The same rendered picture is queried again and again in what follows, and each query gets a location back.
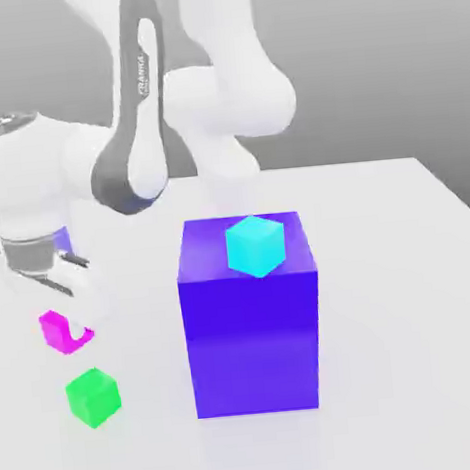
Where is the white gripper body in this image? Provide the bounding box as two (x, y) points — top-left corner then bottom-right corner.
(7, 253), (112, 335)

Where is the small magenta cube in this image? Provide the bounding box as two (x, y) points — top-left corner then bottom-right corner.
(37, 306), (98, 358)

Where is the small green cube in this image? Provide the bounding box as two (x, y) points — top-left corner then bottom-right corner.
(63, 365), (125, 432)

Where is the small cyan cube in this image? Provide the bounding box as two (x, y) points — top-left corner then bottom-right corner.
(223, 212), (290, 282)

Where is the large blue box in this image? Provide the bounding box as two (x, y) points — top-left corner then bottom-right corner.
(172, 208), (331, 422)

